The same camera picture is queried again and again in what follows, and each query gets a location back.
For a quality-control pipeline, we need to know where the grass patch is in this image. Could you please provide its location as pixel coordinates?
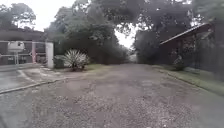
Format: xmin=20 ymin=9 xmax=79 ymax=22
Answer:
xmin=79 ymin=63 xmax=113 ymax=72

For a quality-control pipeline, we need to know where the grey gravel road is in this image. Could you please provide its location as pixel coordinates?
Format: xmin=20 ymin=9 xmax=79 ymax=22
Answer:
xmin=0 ymin=63 xmax=224 ymax=128

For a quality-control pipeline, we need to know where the row of trees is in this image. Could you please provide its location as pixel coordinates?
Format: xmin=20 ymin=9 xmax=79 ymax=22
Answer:
xmin=44 ymin=0 xmax=224 ymax=66

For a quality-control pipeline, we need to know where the spiky pale green plant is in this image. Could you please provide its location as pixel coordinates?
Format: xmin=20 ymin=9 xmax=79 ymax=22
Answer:
xmin=54 ymin=49 xmax=92 ymax=72

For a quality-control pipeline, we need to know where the gate with white pillars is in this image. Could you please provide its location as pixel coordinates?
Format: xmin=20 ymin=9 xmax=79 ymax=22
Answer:
xmin=0 ymin=39 xmax=55 ymax=70

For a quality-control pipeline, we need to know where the small bush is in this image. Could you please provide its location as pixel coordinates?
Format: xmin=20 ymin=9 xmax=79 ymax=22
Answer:
xmin=172 ymin=54 xmax=187 ymax=72

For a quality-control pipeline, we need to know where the building with sloped roof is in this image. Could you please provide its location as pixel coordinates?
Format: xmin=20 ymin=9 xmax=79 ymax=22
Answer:
xmin=158 ymin=21 xmax=224 ymax=73

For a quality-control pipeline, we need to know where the grass verge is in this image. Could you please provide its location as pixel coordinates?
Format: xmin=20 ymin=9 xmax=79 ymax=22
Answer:
xmin=151 ymin=64 xmax=224 ymax=98

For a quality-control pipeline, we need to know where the grey concrete driveway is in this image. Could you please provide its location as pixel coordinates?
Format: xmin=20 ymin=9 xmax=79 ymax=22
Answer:
xmin=0 ymin=63 xmax=73 ymax=95

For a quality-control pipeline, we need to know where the building with dark roof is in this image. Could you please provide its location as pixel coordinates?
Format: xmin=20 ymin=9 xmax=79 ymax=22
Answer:
xmin=0 ymin=28 xmax=48 ymax=64

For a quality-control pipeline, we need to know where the leafy tree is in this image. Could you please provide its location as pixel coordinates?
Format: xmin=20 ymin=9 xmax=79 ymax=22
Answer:
xmin=0 ymin=2 xmax=37 ymax=31

